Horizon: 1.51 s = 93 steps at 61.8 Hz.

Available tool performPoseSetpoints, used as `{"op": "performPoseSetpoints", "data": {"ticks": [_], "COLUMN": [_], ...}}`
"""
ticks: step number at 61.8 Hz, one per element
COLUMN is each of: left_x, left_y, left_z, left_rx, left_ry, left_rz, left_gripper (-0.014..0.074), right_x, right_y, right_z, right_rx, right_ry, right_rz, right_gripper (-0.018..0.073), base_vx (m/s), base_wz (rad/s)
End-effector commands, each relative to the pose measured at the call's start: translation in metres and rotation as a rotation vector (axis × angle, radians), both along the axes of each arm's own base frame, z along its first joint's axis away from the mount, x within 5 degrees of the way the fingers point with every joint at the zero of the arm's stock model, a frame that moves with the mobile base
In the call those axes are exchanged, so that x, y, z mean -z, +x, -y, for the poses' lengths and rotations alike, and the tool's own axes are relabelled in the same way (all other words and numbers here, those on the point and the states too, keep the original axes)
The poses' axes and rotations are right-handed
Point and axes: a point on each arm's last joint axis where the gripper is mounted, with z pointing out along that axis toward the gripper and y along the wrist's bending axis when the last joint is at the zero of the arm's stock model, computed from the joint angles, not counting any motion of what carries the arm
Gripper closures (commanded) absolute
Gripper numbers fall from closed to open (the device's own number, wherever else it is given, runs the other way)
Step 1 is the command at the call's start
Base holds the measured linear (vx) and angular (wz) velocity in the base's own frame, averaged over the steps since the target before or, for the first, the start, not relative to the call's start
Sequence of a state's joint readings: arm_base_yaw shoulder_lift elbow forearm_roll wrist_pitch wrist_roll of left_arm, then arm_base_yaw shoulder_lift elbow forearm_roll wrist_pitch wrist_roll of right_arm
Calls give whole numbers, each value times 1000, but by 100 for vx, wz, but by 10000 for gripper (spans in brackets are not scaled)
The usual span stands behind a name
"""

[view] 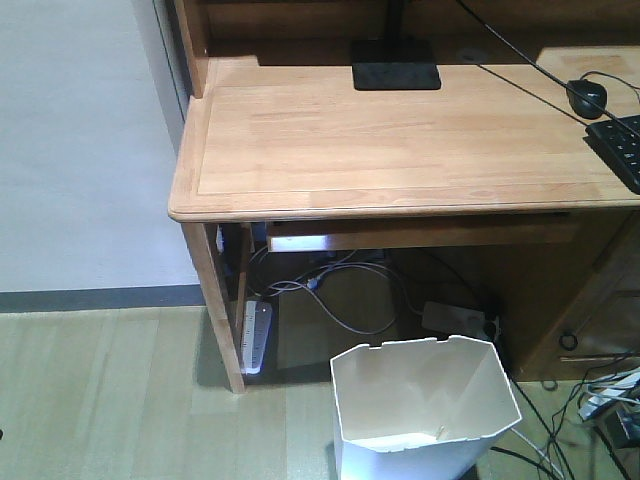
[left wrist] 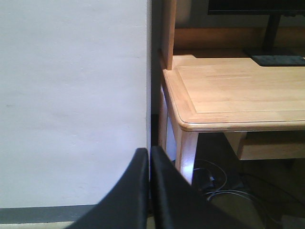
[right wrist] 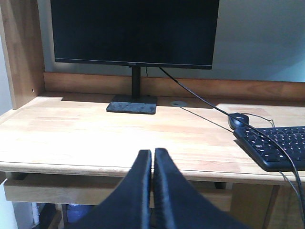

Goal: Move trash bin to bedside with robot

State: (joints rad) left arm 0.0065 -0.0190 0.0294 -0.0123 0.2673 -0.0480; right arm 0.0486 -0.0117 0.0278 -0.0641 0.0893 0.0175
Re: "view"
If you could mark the white plastic trash bin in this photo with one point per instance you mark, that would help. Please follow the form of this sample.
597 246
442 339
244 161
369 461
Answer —
418 409

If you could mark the white upright power strip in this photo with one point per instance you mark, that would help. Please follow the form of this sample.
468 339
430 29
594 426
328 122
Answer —
256 327

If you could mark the wooden desk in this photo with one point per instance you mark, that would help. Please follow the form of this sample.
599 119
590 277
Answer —
492 167

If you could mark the white floor power strip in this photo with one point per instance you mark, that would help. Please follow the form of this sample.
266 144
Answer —
456 320

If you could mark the black monitor stand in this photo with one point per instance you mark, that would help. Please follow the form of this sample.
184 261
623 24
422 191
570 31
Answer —
393 62

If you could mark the black keyboard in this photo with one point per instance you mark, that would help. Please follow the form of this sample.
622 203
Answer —
618 148

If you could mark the black computer mouse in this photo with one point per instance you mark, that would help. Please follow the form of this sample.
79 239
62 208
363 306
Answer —
587 99

